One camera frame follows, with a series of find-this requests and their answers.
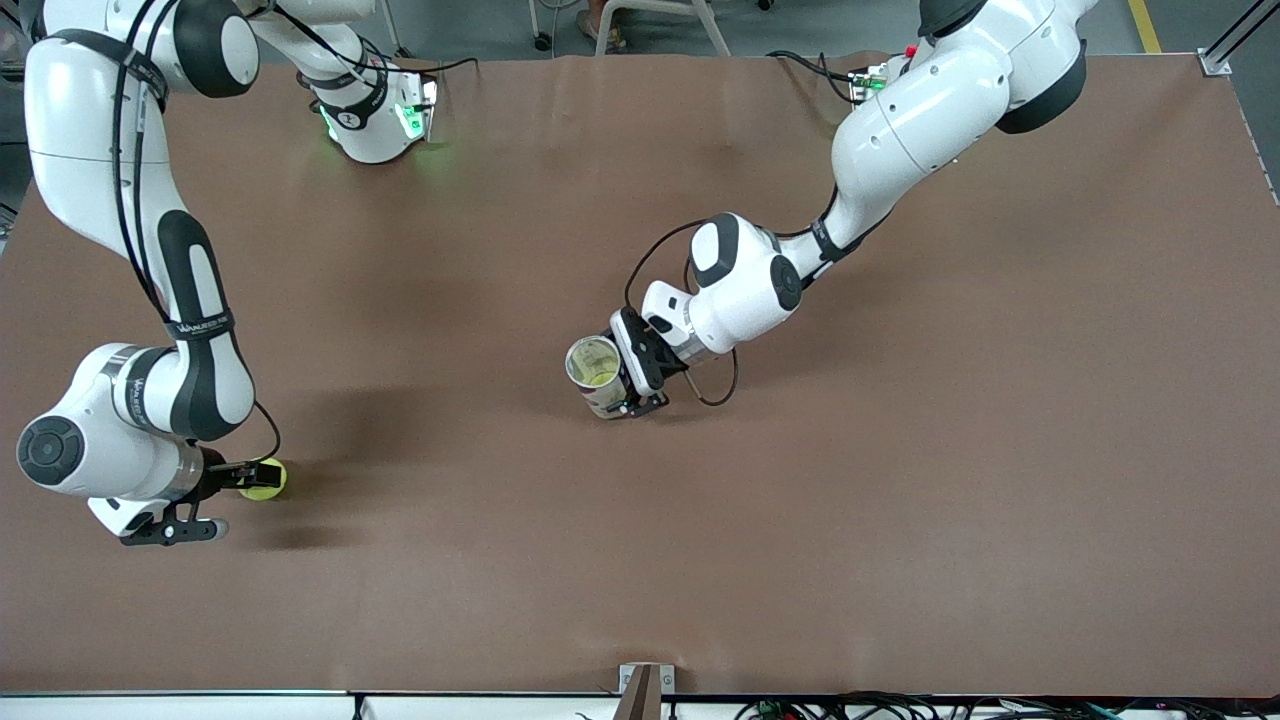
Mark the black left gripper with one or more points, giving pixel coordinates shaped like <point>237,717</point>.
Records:
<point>657,357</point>

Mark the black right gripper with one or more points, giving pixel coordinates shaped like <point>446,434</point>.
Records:
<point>215,474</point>

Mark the yellow Wilson tennis ball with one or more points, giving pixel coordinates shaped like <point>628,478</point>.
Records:
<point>602,379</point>
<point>270,487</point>

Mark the blue white Wilson ball can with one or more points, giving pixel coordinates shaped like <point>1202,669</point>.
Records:
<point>608,403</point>

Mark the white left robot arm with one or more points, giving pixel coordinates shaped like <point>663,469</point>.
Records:
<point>920,120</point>

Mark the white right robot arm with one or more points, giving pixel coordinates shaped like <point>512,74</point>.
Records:
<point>80,130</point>

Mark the brown table cover sheet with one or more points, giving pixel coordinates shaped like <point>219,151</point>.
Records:
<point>640,550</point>

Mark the black caster wheel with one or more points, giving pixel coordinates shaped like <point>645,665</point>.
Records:
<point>544,42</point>

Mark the foot in sandal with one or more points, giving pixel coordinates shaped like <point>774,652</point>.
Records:
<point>600,25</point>

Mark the grey metal table bracket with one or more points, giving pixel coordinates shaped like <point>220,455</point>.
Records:
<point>645,690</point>

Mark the white stool frame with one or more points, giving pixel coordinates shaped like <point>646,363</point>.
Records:
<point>714,28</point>

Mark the aluminium frame profile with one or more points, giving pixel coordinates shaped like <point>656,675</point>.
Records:
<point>1215,62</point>

